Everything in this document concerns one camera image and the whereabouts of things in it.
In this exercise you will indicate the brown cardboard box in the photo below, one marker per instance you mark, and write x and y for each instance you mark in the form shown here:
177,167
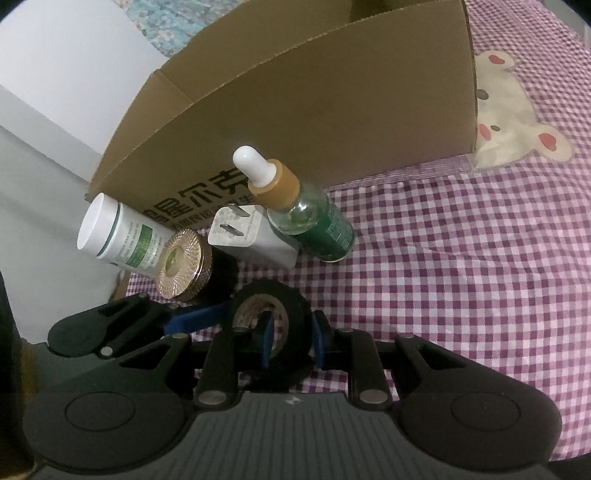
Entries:
323,106

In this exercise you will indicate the white plastic bottle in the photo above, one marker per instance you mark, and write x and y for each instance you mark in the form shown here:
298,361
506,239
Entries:
124,235

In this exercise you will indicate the black tape roll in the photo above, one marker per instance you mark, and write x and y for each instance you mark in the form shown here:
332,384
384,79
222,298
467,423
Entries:
296,304

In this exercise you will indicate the purple checkered tablecloth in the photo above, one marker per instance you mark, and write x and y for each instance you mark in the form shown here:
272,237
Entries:
461,286

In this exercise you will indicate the green dropper bottle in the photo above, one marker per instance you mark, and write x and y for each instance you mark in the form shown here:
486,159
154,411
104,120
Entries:
318,221

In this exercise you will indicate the dark jar with gold lid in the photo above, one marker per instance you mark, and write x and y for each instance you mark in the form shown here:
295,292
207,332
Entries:
182,265

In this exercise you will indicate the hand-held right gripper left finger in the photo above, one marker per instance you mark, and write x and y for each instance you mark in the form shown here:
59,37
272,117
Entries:
265,341

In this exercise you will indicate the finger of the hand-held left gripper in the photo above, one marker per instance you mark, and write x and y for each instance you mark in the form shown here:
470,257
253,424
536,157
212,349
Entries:
198,318

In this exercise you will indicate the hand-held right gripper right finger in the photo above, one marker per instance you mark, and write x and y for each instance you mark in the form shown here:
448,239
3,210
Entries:
319,344

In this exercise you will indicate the white charger plug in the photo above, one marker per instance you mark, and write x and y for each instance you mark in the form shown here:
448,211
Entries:
251,242

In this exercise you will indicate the teal floral cloth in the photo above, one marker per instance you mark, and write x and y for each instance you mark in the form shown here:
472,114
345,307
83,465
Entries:
152,18

